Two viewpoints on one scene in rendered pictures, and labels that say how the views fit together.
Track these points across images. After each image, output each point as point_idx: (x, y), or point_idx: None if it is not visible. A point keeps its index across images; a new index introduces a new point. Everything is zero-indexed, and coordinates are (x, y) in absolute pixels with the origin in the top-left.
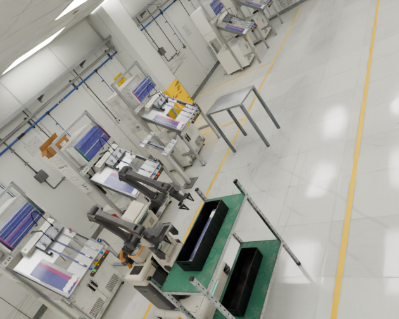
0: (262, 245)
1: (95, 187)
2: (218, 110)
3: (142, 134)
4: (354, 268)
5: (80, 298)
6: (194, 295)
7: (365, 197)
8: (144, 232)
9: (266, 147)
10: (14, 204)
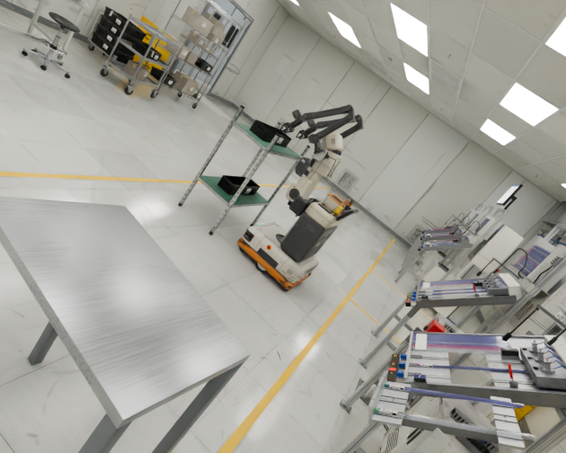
0: (214, 187)
1: None
2: (194, 289)
3: None
4: (148, 173)
5: None
6: (280, 233)
7: (81, 166)
8: (314, 121)
9: (41, 361)
10: None
